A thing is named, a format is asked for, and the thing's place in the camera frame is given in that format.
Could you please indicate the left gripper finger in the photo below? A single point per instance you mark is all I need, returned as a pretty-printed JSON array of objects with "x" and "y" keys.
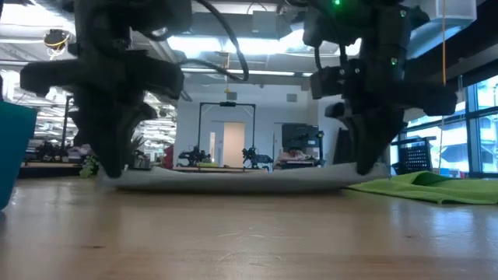
[
  {"x": 99, "y": 132},
  {"x": 124, "y": 116}
]

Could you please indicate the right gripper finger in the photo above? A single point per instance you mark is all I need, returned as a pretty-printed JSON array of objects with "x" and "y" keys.
[
  {"x": 387, "y": 132},
  {"x": 363, "y": 140}
]

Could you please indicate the green microfiber towel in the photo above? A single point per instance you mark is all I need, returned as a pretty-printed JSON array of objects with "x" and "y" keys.
[{"x": 435, "y": 188}]

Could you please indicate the grey microfiber towel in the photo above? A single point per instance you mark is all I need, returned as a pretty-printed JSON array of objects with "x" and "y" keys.
[{"x": 241, "y": 180}]

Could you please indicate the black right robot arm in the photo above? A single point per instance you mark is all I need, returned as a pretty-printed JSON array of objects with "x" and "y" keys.
[{"x": 389, "y": 27}]

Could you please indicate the black background robot arm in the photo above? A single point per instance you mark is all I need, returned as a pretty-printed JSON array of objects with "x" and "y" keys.
[
  {"x": 253, "y": 155},
  {"x": 192, "y": 157}
]

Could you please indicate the black leaning panel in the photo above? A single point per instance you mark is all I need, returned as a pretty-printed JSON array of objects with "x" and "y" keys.
[{"x": 344, "y": 148}]

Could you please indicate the small potted artificial plant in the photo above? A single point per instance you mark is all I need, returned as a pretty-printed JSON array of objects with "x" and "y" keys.
[{"x": 88, "y": 167}]

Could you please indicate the black perforated cart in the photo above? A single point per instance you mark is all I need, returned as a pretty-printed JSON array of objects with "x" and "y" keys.
[{"x": 414, "y": 157}]

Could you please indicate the red background object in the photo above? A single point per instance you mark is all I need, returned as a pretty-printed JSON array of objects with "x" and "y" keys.
[{"x": 168, "y": 157}]

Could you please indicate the black background monitor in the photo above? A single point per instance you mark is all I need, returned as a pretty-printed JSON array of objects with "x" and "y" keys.
[{"x": 299, "y": 136}]

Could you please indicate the pink cloth pile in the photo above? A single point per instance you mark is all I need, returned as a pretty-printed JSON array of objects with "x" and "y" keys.
[{"x": 293, "y": 155}]

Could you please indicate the blue plastic tray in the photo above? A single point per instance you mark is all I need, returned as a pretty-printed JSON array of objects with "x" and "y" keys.
[{"x": 15, "y": 155}]

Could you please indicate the wooden background table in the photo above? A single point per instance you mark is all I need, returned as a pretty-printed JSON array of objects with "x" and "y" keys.
[{"x": 218, "y": 169}]

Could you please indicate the pale background door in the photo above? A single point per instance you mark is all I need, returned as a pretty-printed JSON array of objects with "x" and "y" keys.
[{"x": 233, "y": 144}]

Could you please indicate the grey ceiling unit box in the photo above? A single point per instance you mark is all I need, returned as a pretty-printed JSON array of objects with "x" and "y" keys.
[{"x": 264, "y": 23}]

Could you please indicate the black gantry frame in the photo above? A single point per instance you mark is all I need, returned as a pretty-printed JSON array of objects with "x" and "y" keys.
[
  {"x": 227, "y": 104},
  {"x": 67, "y": 128}
]

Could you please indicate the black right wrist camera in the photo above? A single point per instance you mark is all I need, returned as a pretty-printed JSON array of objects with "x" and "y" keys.
[{"x": 328, "y": 81}]

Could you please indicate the black aluminium table frame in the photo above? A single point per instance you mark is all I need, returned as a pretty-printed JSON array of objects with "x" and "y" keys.
[{"x": 50, "y": 173}]

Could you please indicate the dark window frame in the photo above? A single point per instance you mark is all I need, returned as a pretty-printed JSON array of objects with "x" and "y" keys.
[{"x": 471, "y": 128}]

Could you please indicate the rectangular metal ceiling duct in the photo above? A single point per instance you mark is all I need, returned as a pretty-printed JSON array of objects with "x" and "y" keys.
[{"x": 447, "y": 23}]

